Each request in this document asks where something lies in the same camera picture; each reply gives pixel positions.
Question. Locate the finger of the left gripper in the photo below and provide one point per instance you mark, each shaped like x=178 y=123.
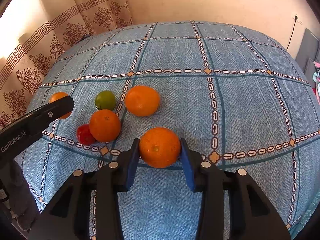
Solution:
x=52 y=111

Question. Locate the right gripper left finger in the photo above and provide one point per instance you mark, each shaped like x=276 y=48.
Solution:
x=66 y=216

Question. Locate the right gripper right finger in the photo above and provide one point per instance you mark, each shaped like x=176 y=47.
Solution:
x=252 y=215

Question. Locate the orange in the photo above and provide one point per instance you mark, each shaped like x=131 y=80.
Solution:
x=159 y=147
x=58 y=96
x=104 y=125
x=142 y=101

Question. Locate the red tomato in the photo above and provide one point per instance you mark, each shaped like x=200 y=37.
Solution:
x=84 y=135

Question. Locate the small green tomato back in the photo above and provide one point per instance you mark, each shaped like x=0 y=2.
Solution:
x=105 y=100

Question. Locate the beige patterned curtain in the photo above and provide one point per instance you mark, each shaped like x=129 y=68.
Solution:
x=35 y=33

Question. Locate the blue patterned bed cover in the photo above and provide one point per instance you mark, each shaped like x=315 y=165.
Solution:
x=234 y=94

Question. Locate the pink bedding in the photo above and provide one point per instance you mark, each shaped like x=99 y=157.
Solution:
x=316 y=75

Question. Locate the grey cushion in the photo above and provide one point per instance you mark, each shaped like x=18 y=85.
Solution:
x=308 y=54

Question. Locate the white wall socket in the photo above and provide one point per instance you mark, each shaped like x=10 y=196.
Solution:
x=296 y=18

